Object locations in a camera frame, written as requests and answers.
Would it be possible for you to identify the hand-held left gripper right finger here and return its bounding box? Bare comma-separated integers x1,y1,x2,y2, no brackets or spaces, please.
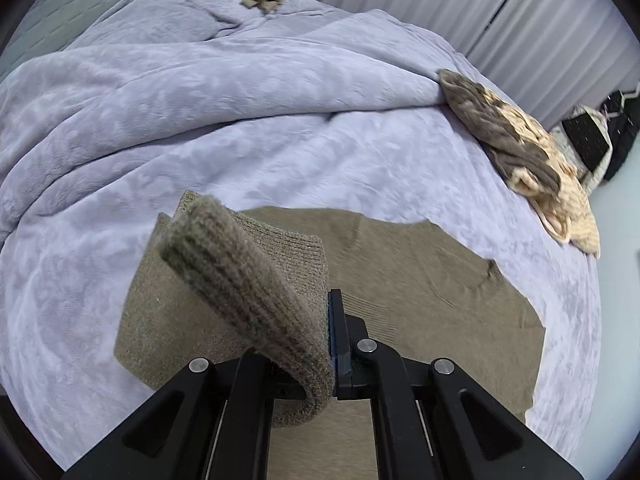
326,289,585,480

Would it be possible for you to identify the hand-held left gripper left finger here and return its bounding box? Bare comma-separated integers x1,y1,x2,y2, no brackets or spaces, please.
61,350,275,480

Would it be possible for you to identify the olive knit sweater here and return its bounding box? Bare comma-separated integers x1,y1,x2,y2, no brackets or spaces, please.
114,191,546,480

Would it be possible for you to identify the lavender plush blanket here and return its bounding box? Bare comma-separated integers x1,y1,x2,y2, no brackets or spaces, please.
0,0,602,472

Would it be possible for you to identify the grey fuzzy garment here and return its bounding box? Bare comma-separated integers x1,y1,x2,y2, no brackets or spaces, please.
438,69,562,196

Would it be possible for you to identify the cream striped garment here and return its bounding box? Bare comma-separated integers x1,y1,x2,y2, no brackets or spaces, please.
470,82,601,259

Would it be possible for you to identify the black dotted cloth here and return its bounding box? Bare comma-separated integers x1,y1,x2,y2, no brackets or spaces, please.
561,109,614,172

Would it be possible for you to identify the grey pleated curtain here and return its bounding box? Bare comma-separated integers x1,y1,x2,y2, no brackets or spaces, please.
272,0,640,131

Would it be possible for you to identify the black zigzag-trimmed garment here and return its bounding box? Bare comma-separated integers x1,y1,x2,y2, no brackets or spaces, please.
600,89,640,183

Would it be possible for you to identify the grey quilted headboard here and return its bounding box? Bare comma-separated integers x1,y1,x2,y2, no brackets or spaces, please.
0,0,182,83

